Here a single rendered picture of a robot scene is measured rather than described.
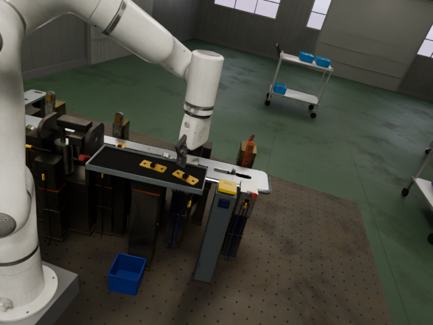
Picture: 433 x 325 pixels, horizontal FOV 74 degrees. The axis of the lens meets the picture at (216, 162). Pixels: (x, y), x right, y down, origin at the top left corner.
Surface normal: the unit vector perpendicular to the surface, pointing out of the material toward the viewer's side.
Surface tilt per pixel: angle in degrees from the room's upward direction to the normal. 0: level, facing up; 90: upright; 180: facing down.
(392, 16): 90
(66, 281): 2
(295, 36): 90
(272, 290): 0
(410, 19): 90
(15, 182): 66
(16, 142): 88
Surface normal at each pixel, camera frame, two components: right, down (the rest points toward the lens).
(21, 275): 0.62, 0.49
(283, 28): -0.26, 0.45
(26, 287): 0.76, 0.44
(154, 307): 0.20, -0.84
